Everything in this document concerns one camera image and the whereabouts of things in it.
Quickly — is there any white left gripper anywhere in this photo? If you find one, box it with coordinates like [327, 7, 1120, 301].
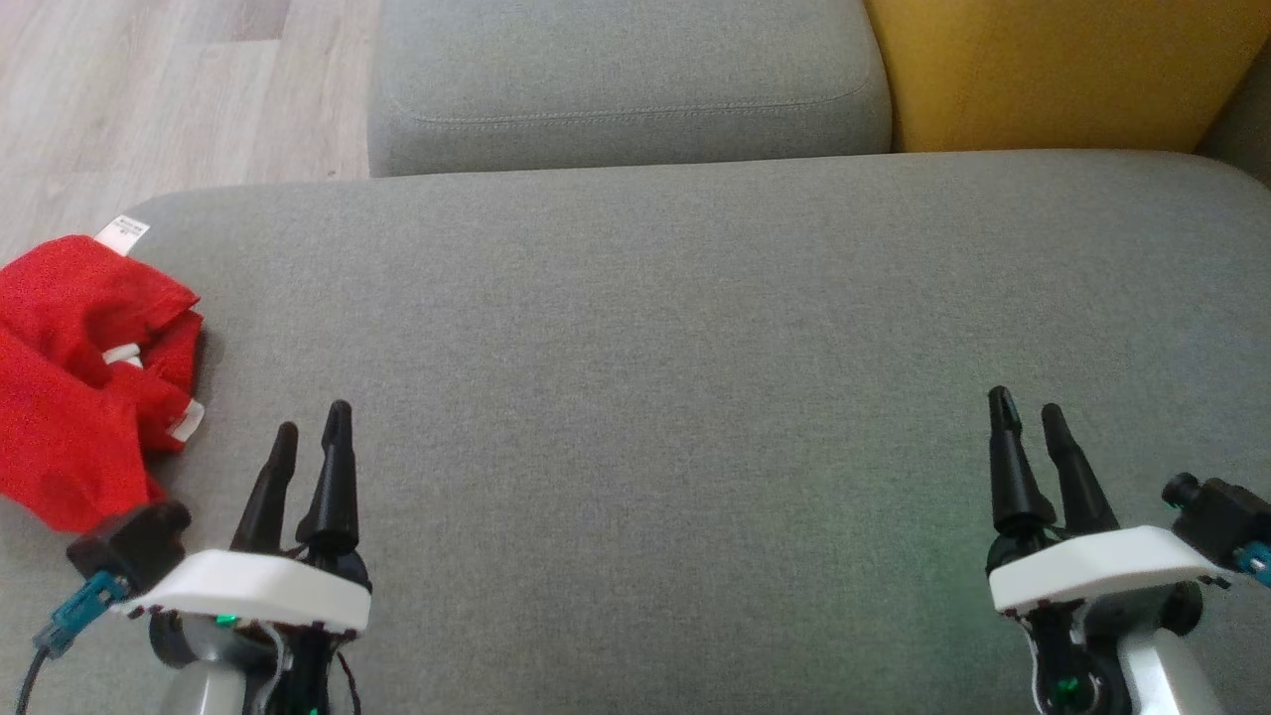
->
[109, 400, 373, 666]

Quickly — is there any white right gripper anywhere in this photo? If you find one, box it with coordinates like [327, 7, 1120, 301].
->
[988, 387, 1232, 637]

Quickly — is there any red jersey shirt white trim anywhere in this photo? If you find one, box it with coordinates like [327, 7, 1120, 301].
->
[0, 218, 205, 458]

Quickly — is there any large grey sofa ottoman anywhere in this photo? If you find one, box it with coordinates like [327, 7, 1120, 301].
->
[0, 149, 1271, 715]

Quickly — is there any yellow sofa backrest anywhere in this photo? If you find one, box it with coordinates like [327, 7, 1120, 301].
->
[862, 0, 1271, 155]

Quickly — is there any grey sofa seat cushion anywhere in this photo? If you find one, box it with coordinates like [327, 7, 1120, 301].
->
[367, 0, 893, 178]

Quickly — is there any teal plug left camera cable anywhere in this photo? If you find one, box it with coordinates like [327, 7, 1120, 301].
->
[15, 574, 130, 715]

